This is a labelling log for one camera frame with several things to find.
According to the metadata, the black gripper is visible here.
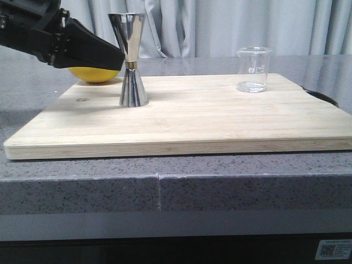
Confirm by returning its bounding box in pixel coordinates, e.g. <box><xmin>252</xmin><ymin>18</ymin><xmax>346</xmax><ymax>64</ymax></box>
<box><xmin>1</xmin><ymin>1</ymin><xmax>125</xmax><ymax>70</ymax></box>

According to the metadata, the steel double jigger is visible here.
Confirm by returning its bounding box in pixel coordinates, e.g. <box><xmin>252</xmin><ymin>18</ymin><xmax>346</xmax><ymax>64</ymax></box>
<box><xmin>108</xmin><ymin>13</ymin><xmax>149</xmax><ymax>107</ymax></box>

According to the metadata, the clear glass beaker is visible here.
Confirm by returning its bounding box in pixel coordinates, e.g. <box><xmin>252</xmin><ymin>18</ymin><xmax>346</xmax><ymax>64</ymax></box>
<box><xmin>237</xmin><ymin>47</ymin><xmax>272</xmax><ymax>93</ymax></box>

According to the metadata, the yellow lemon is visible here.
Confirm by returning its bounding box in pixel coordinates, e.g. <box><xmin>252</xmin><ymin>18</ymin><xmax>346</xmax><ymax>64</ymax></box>
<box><xmin>68</xmin><ymin>67</ymin><xmax>120</xmax><ymax>83</ymax></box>

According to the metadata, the grey pleated curtain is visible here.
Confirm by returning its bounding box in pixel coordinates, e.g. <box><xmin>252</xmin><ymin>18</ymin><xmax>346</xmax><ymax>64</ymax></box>
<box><xmin>61</xmin><ymin>1</ymin><xmax>351</xmax><ymax>58</ymax></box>

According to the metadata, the light wooden cutting board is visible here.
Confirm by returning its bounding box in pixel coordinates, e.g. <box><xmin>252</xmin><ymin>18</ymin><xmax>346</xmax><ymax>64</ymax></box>
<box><xmin>4</xmin><ymin>74</ymin><xmax>351</xmax><ymax>160</ymax></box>

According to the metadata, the white QR code label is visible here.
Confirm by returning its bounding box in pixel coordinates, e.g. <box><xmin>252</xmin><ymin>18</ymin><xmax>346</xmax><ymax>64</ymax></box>
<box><xmin>315</xmin><ymin>239</ymin><xmax>351</xmax><ymax>260</ymax></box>

